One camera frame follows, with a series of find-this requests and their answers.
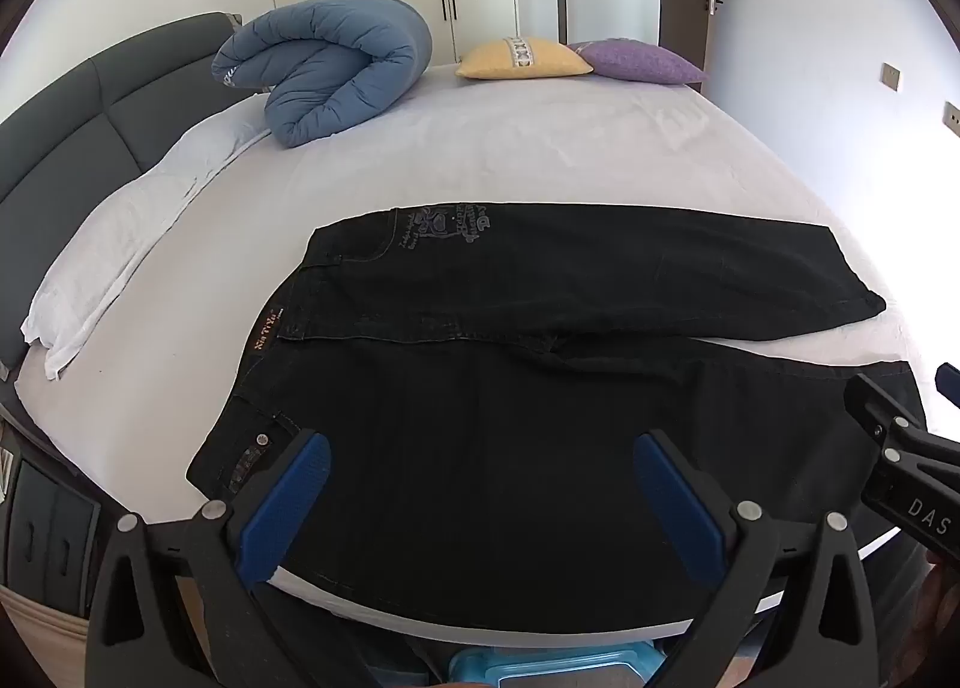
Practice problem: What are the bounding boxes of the dark nightstand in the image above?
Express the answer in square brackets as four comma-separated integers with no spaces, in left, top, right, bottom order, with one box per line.
[0,425,102,621]

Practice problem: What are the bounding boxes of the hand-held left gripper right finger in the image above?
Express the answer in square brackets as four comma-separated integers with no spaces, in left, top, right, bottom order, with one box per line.
[634,429,878,688]

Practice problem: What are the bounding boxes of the bed with white sheet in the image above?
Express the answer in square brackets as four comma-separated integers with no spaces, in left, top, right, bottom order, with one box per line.
[15,62,960,651]

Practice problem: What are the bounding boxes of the purple cushion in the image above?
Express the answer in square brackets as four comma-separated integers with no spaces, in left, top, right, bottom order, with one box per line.
[568,38,710,87]

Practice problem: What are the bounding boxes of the grey padded headboard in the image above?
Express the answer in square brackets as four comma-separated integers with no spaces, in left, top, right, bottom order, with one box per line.
[0,11,245,374]

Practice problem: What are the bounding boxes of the white pillow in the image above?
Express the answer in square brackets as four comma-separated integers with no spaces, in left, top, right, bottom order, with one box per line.
[21,109,275,381]

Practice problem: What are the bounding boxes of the light blue plastic basket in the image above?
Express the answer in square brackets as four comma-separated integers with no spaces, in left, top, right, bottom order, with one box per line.
[448,647,668,688]

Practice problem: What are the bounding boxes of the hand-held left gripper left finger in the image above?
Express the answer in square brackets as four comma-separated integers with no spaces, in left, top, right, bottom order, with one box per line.
[84,429,335,688]

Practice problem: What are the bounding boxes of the blue rolled duvet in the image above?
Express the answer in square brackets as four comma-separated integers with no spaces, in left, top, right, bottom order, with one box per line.
[211,0,434,149]

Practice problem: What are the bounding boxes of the yellow cushion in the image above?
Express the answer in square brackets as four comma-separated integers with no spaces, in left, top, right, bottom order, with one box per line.
[456,35,595,82]

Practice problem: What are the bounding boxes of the black denim pants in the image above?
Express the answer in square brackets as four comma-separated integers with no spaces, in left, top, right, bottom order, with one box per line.
[186,202,931,640]

